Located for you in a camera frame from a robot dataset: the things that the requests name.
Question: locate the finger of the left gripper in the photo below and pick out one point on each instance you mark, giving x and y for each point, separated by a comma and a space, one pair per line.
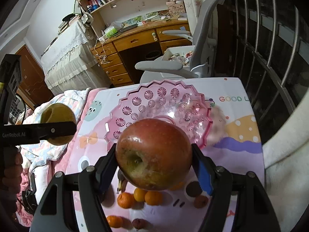
13, 135

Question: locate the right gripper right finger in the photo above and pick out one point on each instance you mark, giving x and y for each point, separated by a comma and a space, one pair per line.
204, 169

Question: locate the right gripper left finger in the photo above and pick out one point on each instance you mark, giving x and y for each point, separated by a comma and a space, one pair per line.
105, 170

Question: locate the blackened banana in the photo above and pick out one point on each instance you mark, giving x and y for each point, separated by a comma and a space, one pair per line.
122, 182

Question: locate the wrinkled red passion fruit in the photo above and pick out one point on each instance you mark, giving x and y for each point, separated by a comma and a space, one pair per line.
200, 201

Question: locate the large orange mandarin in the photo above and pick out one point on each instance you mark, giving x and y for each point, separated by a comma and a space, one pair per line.
126, 200

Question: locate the small yellow-orange mandarin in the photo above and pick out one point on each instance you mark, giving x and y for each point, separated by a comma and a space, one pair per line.
139, 195

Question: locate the yellow pear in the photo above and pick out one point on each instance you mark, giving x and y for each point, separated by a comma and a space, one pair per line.
62, 123

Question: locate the red apple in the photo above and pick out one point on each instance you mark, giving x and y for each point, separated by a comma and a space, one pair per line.
153, 154

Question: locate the dark red wrinkled fruit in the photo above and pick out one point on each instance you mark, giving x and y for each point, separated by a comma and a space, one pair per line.
139, 223

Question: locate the person's left hand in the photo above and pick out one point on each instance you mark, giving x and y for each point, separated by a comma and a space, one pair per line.
10, 178

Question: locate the floral fleece blanket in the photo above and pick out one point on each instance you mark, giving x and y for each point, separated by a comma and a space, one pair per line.
43, 152

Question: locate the white lace covered cabinet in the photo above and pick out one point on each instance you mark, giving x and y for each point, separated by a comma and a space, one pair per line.
69, 63

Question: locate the pink plastic fruit bowl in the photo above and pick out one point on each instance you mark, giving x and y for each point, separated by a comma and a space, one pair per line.
173, 102

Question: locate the white curtain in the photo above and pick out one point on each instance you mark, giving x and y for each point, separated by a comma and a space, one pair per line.
286, 169

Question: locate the grey office chair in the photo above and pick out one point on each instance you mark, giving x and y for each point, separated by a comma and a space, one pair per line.
193, 61

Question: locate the wooden desk with drawers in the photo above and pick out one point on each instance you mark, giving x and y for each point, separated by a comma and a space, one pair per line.
118, 56

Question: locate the white tray on chair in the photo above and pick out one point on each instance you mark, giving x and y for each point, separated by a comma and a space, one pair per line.
181, 54

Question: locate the metal window bars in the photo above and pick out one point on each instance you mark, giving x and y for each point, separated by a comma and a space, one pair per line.
264, 43

